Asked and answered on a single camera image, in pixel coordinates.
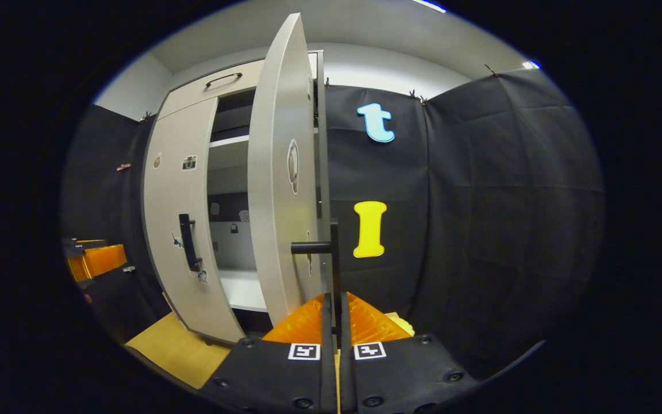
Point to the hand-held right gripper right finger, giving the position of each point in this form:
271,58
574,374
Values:
347,368

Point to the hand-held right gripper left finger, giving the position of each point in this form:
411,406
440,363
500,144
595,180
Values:
327,368

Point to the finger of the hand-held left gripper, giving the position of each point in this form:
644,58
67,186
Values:
75,246
104,260

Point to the cabinet door with camera sticker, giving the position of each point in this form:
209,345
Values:
181,190

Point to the cabinet door with headphone sticker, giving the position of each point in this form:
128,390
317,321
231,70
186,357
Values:
276,201

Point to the beige double-door shoe cabinet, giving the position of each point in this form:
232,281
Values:
322,172

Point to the white cabinet shelf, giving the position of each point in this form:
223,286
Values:
228,141
245,290

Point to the beige cabinet drawer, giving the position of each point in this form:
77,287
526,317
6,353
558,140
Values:
193,95

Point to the short ceiling light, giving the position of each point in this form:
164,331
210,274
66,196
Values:
532,64

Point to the long ceiling light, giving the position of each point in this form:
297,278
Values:
428,4

